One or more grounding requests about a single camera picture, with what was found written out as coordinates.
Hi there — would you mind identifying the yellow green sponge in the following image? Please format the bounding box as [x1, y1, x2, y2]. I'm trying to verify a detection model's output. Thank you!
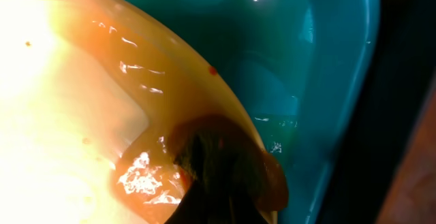
[111, 114, 288, 223]

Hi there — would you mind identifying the yellow green plate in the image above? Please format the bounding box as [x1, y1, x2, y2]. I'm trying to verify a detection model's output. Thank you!
[1, 0, 264, 223]

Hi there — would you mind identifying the blue plastic tray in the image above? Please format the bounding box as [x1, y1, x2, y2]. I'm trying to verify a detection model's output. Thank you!
[126, 0, 379, 223]

